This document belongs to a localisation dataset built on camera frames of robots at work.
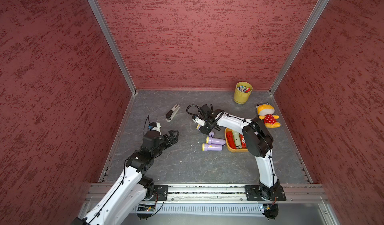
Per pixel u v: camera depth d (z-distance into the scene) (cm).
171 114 102
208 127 83
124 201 55
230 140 90
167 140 69
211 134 92
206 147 87
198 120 90
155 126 72
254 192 74
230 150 85
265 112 101
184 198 73
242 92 103
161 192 74
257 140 54
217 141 92
